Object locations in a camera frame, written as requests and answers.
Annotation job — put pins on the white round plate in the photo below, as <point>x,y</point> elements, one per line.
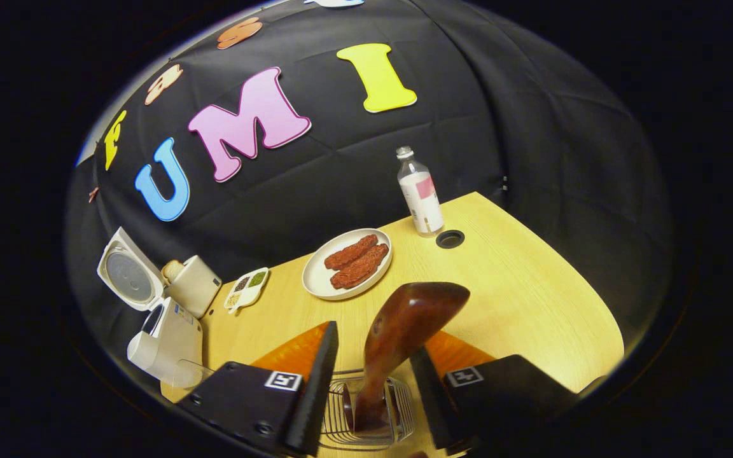
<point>315,280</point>

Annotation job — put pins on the white rice cooker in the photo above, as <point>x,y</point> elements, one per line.
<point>169,343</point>

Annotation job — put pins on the white divided bean dish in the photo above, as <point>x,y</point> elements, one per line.
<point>247,289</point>

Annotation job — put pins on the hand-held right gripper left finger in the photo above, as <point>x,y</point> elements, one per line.
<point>315,394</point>

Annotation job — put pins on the pink clothespin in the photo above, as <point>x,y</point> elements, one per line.
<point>93,194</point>

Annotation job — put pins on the black backdrop cloth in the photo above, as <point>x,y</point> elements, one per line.
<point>468,127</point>

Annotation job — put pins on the white toaster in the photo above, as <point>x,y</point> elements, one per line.
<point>198,286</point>

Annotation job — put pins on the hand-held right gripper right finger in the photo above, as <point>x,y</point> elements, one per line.
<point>439,401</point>

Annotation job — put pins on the toasted bread slice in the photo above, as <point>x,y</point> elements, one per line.
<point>172,270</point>

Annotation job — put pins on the red sausage piece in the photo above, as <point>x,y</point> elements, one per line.
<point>360,267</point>
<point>350,252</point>

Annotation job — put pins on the brown wooden spoon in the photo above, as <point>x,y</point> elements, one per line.
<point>404,318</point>

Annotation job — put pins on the clear bottle with pink label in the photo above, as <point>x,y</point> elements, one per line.
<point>420,197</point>

